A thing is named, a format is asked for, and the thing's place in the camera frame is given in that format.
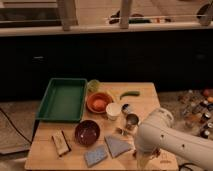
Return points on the grey towel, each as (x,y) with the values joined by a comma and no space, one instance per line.
(117,146)

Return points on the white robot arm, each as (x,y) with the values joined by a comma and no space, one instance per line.
(156,131)

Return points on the green plastic tray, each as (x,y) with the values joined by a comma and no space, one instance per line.
(63,100)

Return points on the green plastic cup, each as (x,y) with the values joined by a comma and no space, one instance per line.
(93,85)

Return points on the orange plastic bowl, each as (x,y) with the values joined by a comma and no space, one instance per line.
(98,96)

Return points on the orange fruit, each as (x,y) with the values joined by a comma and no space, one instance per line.
(98,105)

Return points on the white cup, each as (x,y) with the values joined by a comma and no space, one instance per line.
(113,111)

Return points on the green chili pepper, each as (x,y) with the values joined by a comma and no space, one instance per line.
(129,93)

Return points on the small dark lidded jar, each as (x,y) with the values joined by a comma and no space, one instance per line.
(126,109)

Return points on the metal measuring cup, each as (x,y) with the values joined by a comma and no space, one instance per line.
(132,121)

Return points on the metal fork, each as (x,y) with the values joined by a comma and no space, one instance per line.
(123,132)

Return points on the dark purple bowl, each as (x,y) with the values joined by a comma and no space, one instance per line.
(87,132)

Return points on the blue sponge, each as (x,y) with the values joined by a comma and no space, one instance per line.
(95,156)

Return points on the wooden block brush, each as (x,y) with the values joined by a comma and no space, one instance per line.
(60,143)

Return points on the brown dried bunch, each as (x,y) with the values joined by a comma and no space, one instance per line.
(154,154)

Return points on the spice bottle rack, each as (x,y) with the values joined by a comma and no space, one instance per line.
(197,112)

